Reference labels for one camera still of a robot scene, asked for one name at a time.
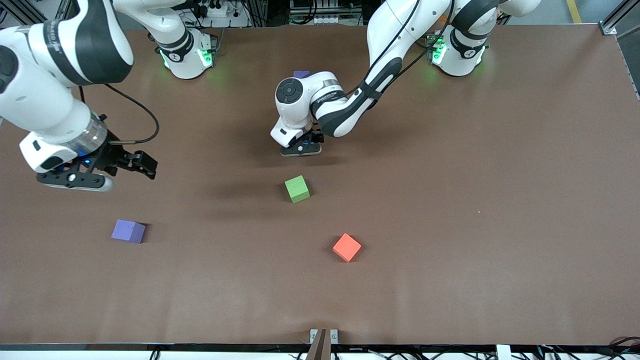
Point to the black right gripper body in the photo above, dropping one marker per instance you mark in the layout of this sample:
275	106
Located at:
111	154

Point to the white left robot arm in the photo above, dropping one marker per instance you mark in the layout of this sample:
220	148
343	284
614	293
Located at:
295	110

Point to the orange foam cube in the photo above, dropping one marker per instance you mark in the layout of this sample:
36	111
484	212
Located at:
346	247

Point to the brown angled strut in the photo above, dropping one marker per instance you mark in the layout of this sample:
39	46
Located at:
318	347

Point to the aluminium frame profile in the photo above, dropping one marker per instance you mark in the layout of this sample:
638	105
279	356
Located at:
611	28

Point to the table cover sheet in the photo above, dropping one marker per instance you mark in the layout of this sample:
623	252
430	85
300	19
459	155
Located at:
500	275

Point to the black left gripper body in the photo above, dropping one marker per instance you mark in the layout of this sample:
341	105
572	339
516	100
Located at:
316	136

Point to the green foam cube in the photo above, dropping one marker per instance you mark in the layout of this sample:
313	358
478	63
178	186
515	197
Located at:
297	188

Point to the black table edge strip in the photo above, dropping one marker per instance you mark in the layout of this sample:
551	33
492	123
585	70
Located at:
150	346

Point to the power strip with black plugs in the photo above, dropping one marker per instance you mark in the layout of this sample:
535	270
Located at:
212	9

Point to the grey metal table bracket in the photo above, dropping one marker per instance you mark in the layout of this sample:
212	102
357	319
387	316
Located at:
334	336

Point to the purple foam cube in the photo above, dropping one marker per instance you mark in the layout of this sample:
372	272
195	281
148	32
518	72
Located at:
127	231
301	74

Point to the white table clamp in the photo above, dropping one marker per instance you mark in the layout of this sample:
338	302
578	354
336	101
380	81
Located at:
504	352

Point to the white power strip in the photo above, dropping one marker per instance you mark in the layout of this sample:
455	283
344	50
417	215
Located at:
317	19

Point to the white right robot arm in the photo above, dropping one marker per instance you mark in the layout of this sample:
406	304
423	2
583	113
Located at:
45	100

